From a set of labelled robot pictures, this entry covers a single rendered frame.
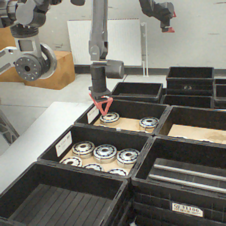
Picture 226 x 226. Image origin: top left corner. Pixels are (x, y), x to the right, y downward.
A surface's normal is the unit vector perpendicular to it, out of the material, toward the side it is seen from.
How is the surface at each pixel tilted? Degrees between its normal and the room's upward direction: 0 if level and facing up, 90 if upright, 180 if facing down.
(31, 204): 0
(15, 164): 0
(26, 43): 90
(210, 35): 90
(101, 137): 90
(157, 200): 90
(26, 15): 71
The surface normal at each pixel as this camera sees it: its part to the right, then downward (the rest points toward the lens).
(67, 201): -0.08, -0.88
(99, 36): -0.22, 0.16
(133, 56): -0.26, 0.47
